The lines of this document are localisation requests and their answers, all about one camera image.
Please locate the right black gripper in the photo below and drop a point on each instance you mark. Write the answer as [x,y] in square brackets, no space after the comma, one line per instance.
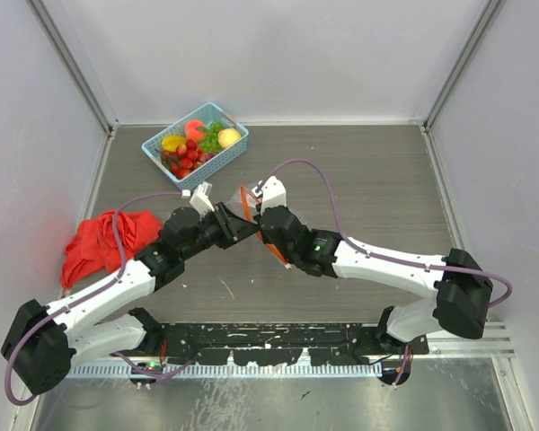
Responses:
[265,237]

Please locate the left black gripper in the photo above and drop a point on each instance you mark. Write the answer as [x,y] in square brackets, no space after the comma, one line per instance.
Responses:
[232,229]

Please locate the clear orange zip top bag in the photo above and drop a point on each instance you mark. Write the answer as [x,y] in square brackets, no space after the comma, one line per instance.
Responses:
[249,202]

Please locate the yellow pear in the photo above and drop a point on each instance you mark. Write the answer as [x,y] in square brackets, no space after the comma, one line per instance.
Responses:
[228,137]

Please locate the red orange peach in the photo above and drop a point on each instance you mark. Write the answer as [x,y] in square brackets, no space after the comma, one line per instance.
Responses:
[196,130]

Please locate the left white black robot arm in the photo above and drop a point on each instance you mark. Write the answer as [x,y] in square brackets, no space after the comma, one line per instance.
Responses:
[46,342]

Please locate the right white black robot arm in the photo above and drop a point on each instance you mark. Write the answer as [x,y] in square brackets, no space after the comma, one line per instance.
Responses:
[453,293]

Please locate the green grape bunch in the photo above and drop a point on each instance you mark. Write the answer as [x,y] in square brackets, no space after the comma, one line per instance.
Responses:
[209,143]

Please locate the light blue plastic basket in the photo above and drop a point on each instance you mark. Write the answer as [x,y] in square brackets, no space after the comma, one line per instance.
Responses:
[207,113]

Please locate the yellow mango slice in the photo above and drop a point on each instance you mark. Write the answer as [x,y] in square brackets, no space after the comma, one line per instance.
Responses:
[170,143]

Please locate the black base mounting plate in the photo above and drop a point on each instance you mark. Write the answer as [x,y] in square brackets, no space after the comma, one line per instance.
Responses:
[264,344]

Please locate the red crumpled cloth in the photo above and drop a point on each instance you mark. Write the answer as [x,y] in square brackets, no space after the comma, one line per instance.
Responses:
[94,246]

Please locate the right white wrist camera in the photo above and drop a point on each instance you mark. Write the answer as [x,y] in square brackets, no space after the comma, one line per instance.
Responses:
[271,193]

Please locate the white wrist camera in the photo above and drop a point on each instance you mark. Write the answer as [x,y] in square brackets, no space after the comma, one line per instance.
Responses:
[199,198]
[271,193]

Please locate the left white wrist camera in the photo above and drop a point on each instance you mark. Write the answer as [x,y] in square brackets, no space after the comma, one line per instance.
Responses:
[199,198]

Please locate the white slotted cable duct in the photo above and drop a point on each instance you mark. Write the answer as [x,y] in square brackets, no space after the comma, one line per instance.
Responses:
[114,369]

